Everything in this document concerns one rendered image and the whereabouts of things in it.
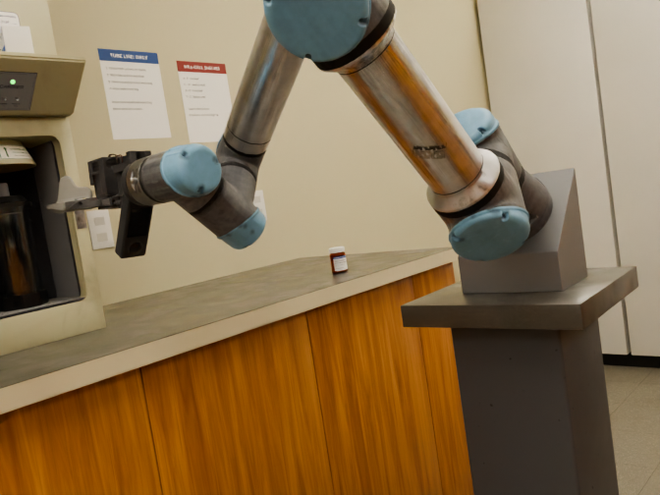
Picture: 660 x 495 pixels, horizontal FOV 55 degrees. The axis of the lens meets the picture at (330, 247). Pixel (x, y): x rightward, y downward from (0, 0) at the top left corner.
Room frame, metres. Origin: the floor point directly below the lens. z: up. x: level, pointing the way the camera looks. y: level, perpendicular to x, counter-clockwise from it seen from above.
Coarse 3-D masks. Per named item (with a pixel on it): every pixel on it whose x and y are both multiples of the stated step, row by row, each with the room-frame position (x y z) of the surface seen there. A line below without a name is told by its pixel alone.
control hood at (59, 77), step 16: (0, 64) 1.22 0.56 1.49; (16, 64) 1.24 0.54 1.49; (32, 64) 1.27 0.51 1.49; (48, 64) 1.29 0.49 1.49; (64, 64) 1.31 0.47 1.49; (80, 64) 1.33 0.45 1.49; (48, 80) 1.31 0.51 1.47; (64, 80) 1.33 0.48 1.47; (80, 80) 1.36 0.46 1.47; (32, 96) 1.31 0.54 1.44; (48, 96) 1.33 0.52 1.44; (64, 96) 1.36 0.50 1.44; (0, 112) 1.28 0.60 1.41; (16, 112) 1.31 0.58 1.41; (32, 112) 1.33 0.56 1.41; (48, 112) 1.36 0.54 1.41; (64, 112) 1.38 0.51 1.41
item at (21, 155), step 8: (0, 144) 1.33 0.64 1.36; (8, 144) 1.34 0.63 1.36; (16, 144) 1.36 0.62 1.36; (0, 152) 1.32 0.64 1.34; (8, 152) 1.33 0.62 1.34; (16, 152) 1.35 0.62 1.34; (24, 152) 1.37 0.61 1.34; (0, 160) 1.31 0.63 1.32; (8, 160) 1.32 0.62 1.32; (16, 160) 1.34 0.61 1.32; (24, 160) 1.36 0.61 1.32; (32, 160) 1.40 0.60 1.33; (0, 168) 1.46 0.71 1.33; (8, 168) 1.46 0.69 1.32; (16, 168) 1.46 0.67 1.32; (24, 168) 1.45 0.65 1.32
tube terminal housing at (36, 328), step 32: (0, 0) 1.34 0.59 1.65; (32, 0) 1.39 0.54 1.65; (32, 32) 1.38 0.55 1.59; (0, 128) 1.31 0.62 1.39; (32, 128) 1.36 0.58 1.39; (64, 128) 1.41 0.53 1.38; (64, 160) 1.40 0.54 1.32; (96, 288) 1.41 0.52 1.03; (0, 320) 1.26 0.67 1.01; (32, 320) 1.30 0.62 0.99; (64, 320) 1.35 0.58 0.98; (96, 320) 1.40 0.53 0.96; (0, 352) 1.25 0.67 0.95
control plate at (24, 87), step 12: (0, 72) 1.23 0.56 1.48; (12, 72) 1.25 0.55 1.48; (24, 72) 1.26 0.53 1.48; (0, 84) 1.25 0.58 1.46; (12, 84) 1.26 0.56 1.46; (24, 84) 1.28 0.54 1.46; (0, 96) 1.26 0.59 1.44; (12, 96) 1.28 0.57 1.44; (24, 96) 1.30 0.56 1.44; (0, 108) 1.28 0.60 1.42; (12, 108) 1.30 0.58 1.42; (24, 108) 1.31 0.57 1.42
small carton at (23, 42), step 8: (0, 32) 1.28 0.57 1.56; (8, 32) 1.27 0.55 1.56; (16, 32) 1.28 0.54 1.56; (24, 32) 1.28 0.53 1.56; (0, 40) 1.29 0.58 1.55; (8, 40) 1.27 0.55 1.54; (16, 40) 1.27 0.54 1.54; (24, 40) 1.28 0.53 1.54; (8, 48) 1.26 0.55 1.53; (16, 48) 1.27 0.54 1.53; (24, 48) 1.28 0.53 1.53; (32, 48) 1.29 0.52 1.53
